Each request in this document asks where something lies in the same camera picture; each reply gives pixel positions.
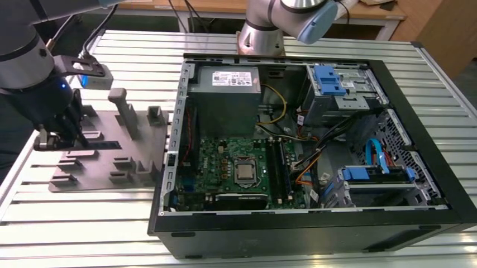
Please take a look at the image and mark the black white wire bundle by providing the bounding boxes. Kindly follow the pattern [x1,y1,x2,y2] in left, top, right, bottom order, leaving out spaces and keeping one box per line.
[255,124,301,140]

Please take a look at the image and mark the silver CPU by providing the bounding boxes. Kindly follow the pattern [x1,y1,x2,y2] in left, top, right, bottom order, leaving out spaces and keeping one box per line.
[234,164,259,181]

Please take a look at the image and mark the grey power supply unit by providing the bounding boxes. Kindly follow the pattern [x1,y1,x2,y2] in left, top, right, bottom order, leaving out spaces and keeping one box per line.
[187,65,262,141]

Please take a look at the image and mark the black graphics card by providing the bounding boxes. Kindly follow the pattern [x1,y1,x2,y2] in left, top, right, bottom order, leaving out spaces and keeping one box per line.
[214,192,270,211]

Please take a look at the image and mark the green motherboard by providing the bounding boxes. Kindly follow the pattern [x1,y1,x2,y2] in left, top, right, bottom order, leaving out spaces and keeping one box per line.
[174,136,311,212]

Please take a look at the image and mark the wooden desk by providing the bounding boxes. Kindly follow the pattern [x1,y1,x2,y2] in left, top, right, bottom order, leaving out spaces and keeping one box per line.
[111,0,408,41]

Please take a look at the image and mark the grey plastic parts rack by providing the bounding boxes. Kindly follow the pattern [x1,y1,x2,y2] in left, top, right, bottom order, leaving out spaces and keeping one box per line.
[48,88,167,194]

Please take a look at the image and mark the black open PC case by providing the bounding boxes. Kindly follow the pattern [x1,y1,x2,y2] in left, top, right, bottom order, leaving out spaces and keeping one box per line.
[147,52,477,259]

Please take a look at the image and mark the blue data wire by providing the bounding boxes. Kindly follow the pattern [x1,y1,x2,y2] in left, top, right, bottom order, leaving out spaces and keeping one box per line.
[363,137,392,176]

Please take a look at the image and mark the blue disk carrier with disk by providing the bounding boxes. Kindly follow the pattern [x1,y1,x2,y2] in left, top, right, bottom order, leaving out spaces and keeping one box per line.
[339,165,417,185]

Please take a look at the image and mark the thick black wire bundle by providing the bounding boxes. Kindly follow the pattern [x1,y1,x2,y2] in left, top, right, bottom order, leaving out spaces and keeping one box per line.
[314,110,385,149]

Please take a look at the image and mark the orange wire bundle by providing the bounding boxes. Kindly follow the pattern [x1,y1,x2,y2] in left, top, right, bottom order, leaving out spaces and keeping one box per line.
[294,135,325,187]

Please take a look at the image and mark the black CPU socket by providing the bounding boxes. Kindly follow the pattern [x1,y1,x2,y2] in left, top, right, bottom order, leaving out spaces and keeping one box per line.
[230,156,262,189]

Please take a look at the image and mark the thin red wire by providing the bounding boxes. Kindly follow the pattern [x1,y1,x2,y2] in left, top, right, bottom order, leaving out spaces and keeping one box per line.
[186,107,195,168]

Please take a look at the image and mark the grey metal disk bay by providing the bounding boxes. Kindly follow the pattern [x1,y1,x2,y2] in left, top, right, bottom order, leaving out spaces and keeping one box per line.
[319,178,422,209]

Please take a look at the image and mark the brown wooden cabinet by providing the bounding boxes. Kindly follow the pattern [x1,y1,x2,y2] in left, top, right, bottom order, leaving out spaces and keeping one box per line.
[389,0,477,84]

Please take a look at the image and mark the blue plastic drive carrier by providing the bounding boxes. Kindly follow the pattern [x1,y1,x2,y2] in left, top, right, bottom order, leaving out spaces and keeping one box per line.
[313,64,346,96]

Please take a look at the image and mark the yellow black power wire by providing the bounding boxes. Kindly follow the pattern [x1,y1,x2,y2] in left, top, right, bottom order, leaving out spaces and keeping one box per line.
[257,83,289,126]

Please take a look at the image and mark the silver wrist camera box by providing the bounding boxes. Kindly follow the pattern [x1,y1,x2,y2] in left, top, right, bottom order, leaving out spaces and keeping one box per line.
[55,55,114,90]

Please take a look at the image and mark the grey metal drive cage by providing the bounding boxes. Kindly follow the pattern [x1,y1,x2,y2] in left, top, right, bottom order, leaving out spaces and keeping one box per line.
[301,63,390,128]

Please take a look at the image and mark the black camera cable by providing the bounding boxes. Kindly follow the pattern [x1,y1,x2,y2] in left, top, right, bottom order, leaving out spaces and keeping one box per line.
[79,0,119,61]

